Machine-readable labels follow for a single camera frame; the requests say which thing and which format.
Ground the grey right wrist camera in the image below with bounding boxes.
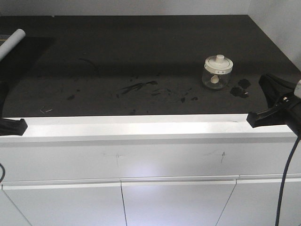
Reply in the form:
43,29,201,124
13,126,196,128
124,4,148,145
294,80,301,98

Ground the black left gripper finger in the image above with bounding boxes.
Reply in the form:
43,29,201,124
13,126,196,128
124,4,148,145
0,118,28,136

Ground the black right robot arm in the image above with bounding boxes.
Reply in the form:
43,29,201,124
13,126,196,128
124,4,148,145
246,74,301,136

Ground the glass jar with cream lid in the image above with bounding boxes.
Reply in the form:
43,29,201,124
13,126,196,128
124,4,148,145
201,54,234,90

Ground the white rolled paper tube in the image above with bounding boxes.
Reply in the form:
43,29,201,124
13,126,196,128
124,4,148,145
0,29,26,61

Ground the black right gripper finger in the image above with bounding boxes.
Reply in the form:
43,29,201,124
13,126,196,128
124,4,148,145
259,73,296,108
246,103,301,129

